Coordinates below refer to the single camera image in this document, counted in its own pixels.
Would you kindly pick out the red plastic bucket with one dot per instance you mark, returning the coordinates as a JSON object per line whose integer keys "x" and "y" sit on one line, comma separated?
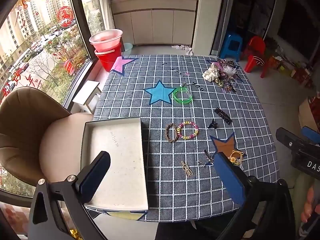
{"x": 107, "y": 60}

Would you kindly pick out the pink plastic basin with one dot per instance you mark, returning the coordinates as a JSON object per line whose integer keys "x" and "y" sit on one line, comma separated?
{"x": 105, "y": 38}

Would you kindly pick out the beige leather chair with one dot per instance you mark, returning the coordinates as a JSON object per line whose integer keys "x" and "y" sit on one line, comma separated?
{"x": 25, "y": 130}

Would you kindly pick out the cardboard box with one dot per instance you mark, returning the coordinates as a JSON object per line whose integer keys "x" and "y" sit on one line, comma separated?
{"x": 308, "y": 112}

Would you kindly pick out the black beaded barrette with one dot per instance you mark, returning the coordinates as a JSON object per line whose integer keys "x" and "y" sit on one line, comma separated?
{"x": 223, "y": 116}

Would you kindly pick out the white shallow box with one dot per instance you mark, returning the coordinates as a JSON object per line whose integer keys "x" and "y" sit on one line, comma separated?
{"x": 117, "y": 155}

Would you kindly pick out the silver star hair clip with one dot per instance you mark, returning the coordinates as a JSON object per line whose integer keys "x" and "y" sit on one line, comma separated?
{"x": 207, "y": 155}

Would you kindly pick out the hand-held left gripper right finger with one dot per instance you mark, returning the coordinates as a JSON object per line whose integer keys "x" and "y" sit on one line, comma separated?
{"x": 230, "y": 177}

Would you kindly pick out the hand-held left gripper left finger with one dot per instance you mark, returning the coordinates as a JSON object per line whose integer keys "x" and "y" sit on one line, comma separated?
{"x": 96, "y": 172}

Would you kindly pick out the light blue basin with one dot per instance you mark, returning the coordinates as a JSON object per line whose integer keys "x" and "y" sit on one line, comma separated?
{"x": 128, "y": 48}

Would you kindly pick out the cream balcony cabinet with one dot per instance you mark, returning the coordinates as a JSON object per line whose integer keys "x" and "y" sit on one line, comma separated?
{"x": 155, "y": 22}

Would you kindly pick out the metal pronged hair clip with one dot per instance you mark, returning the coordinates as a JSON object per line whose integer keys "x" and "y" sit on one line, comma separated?
{"x": 186, "y": 168}

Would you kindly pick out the pile of hair accessories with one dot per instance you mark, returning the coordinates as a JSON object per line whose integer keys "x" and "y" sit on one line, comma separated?
{"x": 227, "y": 76}

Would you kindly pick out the white step stool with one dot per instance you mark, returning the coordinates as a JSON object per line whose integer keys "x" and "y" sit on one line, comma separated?
{"x": 86, "y": 91}

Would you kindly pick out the pink checked printed cloth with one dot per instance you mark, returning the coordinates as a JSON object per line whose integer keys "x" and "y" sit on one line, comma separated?
{"x": 15, "y": 217}

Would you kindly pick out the white cloth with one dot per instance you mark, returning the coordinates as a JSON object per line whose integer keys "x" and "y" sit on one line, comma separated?
{"x": 182, "y": 48}

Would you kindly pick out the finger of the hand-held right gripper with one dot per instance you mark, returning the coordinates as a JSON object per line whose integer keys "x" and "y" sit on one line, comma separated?
{"x": 312, "y": 135}
{"x": 287, "y": 137}

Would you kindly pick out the gold foil object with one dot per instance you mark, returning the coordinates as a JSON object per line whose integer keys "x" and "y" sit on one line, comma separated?
{"x": 76, "y": 233}

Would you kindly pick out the blue plastic stool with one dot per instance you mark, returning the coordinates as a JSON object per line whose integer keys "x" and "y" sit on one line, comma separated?
{"x": 231, "y": 45}

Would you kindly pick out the round red window decal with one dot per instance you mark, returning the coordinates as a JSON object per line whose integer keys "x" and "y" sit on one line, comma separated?
{"x": 65, "y": 16}

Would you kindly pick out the red plastic child chair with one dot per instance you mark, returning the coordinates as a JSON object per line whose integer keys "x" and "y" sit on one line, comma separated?
{"x": 257, "y": 47}

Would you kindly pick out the person's right hand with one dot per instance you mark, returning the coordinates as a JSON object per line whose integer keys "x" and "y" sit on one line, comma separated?
{"x": 311, "y": 205}

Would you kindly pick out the grey checked star tablecloth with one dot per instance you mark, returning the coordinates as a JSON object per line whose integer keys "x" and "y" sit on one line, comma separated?
{"x": 162, "y": 180}

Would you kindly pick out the small black claw clip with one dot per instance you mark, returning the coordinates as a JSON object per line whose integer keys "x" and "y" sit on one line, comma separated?
{"x": 213, "y": 124}

